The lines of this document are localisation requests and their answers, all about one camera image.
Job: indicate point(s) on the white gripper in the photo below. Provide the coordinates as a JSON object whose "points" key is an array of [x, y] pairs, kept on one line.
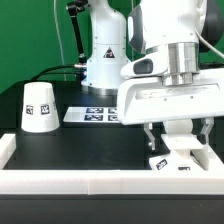
{"points": [[142, 98]]}

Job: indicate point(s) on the white lamp base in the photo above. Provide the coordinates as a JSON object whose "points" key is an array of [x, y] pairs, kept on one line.
{"points": [[186, 153]]}

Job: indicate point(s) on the white lamp bulb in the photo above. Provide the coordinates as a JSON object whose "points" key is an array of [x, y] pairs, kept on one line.
{"points": [[178, 126]]}

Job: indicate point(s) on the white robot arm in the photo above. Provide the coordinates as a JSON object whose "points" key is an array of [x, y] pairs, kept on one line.
{"points": [[150, 59]]}

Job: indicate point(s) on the white lamp shade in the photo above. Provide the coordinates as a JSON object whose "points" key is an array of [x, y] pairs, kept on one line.
{"points": [[39, 112]]}

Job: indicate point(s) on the white marker tag plate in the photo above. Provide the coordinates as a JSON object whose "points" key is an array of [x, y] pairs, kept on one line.
{"points": [[91, 115]]}

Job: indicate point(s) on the white U-shaped fence frame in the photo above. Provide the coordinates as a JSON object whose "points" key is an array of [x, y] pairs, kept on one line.
{"points": [[104, 182]]}

